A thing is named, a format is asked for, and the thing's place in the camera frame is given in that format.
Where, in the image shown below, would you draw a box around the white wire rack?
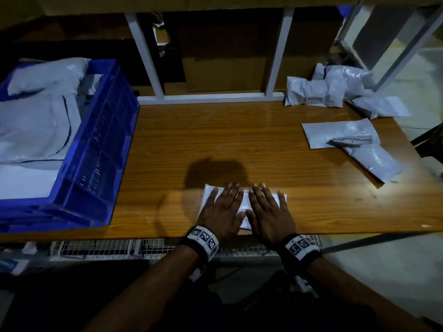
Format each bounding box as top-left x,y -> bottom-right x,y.
50,235 -> 323,260

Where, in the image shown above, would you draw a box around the person's left hand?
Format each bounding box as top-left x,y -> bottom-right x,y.
196,182 -> 245,243

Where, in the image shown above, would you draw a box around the person's right hand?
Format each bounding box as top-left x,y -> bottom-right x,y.
245,182 -> 297,248

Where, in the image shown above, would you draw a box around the blue plastic crate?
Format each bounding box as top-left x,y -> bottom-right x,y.
0,59 -> 141,234

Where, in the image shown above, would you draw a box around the white metal shelf leg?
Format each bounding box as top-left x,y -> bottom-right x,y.
374,6 -> 443,93
125,13 -> 166,100
265,8 -> 295,97

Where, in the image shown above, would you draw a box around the packed white bags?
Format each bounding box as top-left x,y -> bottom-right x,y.
0,57 -> 105,201

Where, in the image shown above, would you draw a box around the person's right forearm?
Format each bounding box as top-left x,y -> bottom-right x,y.
305,258 -> 430,332

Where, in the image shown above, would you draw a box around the wooden table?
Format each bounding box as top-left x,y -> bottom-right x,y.
0,100 -> 443,244

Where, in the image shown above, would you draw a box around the person's left forearm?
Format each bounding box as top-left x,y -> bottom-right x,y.
83,247 -> 198,332

